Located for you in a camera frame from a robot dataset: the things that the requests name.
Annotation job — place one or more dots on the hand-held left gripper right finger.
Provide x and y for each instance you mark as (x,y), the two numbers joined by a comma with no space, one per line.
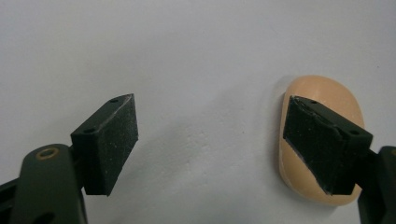
(323,146)

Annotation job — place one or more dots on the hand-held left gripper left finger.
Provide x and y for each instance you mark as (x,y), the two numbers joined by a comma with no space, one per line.
(106,146)

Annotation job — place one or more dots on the tan oval soap bar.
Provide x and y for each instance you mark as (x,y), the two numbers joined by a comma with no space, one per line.
(323,91)

